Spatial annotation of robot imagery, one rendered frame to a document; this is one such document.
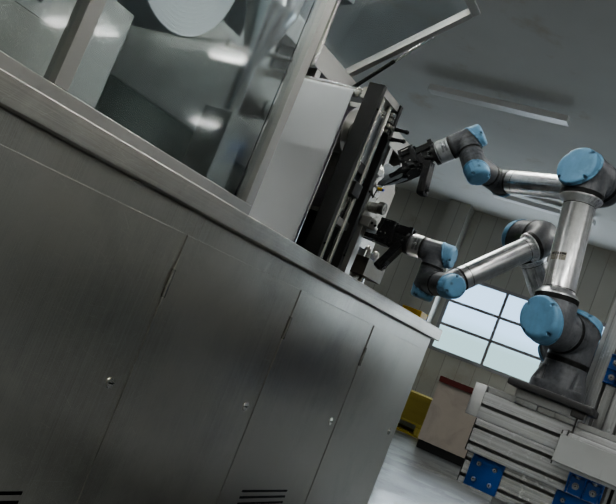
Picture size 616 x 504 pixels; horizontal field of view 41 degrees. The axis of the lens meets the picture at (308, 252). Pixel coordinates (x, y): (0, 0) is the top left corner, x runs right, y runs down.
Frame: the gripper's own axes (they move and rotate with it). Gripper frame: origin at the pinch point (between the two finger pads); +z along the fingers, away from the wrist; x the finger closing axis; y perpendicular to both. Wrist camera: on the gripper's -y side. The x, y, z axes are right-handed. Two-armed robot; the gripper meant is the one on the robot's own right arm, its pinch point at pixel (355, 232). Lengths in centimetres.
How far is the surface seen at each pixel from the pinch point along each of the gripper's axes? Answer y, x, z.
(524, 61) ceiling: 202, -310, 76
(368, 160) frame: 15.6, 38.8, -14.5
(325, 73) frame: 49, 6, 30
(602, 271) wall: 173, -853, 69
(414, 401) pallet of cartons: -69, -726, 199
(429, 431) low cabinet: -88, -614, 135
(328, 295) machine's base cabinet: -26, 60, -29
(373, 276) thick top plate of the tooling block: -10.6, -12.5, -6.5
